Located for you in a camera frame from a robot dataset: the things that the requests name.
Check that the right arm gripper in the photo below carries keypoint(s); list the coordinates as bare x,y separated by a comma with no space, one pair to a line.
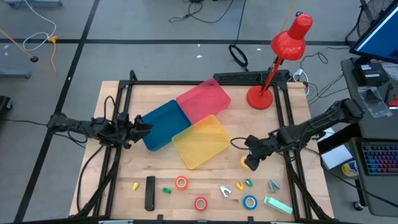
259,146

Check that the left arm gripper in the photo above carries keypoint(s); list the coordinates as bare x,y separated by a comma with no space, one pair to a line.
124,130

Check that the yellow tape roll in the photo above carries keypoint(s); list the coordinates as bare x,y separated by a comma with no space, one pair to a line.
243,163

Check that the blue-grey staple remover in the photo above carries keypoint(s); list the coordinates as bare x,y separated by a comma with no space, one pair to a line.
272,186

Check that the blue tape roll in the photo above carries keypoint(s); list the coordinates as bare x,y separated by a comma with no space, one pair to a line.
244,202

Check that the mint green stapler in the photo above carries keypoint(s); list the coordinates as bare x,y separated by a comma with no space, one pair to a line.
278,206

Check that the black stapler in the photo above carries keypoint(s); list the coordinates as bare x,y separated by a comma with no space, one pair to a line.
150,193

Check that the orange tape roll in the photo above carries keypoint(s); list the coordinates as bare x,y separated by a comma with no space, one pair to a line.
176,183

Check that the red tape roll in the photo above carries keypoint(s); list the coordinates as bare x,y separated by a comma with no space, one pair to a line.
196,204

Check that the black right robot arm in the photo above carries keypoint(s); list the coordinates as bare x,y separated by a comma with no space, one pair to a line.
311,127

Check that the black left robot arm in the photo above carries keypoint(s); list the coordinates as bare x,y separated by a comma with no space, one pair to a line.
93,127

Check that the green staple remover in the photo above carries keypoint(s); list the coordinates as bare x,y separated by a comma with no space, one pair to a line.
248,183
166,190

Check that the lavender staple remover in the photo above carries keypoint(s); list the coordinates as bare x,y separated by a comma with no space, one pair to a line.
223,189

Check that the blue plastic tray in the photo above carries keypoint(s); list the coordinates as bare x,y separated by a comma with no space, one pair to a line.
164,127

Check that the yellow plastic tray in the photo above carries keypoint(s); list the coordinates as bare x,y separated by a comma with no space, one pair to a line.
200,141

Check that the red desk lamp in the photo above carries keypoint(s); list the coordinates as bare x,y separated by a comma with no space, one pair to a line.
259,98

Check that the pink plastic tray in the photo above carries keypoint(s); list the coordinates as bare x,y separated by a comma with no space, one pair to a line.
203,101

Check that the white box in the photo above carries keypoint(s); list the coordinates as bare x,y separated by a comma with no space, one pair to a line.
335,157

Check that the black power strip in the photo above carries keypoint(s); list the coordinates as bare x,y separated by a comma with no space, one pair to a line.
236,76

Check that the yellow and blue roll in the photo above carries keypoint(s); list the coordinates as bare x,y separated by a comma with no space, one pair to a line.
348,169

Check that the black desk caster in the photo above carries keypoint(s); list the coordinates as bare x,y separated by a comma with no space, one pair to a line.
357,205

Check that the grey computer desk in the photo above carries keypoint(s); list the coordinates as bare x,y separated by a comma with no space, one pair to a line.
373,127

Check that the rainbow backlit keyboard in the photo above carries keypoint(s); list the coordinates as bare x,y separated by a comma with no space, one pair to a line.
381,160

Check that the clear plastic bag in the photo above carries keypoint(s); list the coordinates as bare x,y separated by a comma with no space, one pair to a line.
373,102

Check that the grey metal cart base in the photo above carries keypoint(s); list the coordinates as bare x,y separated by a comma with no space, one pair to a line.
31,3
15,74

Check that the black cart caster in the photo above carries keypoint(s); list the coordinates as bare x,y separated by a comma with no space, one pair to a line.
3,105

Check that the black mini computer box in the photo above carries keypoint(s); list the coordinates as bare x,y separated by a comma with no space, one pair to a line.
370,74

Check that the small red object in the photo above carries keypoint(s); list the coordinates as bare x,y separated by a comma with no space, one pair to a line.
394,102

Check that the computer monitor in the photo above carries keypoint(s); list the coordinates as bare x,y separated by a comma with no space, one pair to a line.
379,40

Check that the black floor fan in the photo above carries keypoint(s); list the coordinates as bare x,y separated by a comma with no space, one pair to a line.
367,12

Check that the black aluminium table frame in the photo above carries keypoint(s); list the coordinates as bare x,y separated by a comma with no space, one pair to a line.
155,82

